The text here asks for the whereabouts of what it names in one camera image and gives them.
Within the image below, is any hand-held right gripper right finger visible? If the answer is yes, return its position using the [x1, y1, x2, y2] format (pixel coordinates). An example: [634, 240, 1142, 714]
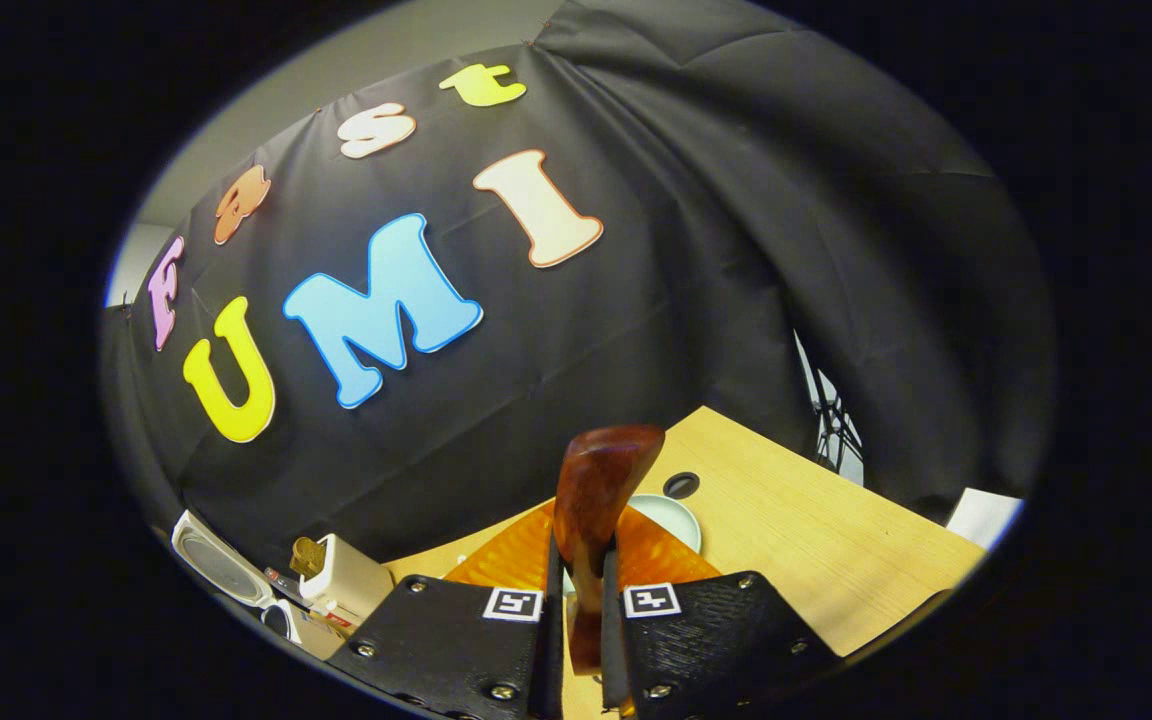
[601, 505, 842, 720]

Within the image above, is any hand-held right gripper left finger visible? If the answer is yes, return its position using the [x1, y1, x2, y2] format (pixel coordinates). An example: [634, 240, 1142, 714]
[326, 500, 567, 720]

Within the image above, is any wooden spoon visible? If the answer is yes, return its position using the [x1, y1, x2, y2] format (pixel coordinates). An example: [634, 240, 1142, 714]
[553, 425, 667, 676]

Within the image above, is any white rice cooker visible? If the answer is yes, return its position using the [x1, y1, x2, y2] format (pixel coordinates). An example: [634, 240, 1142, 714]
[171, 510, 337, 661]

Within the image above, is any pale green plate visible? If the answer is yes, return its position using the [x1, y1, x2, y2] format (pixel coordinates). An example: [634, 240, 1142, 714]
[626, 493, 704, 556]

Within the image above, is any white toaster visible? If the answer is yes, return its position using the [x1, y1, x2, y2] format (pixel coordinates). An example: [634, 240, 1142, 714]
[298, 533, 395, 626]

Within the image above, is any brown toast slice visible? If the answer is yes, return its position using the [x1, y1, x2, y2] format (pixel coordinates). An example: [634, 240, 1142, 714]
[289, 537, 329, 579]

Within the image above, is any white panel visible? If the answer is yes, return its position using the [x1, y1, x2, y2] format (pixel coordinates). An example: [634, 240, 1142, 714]
[946, 488, 1025, 551]

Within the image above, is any black backdrop cloth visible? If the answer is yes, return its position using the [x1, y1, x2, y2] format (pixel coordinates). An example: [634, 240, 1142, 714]
[101, 0, 1052, 601]

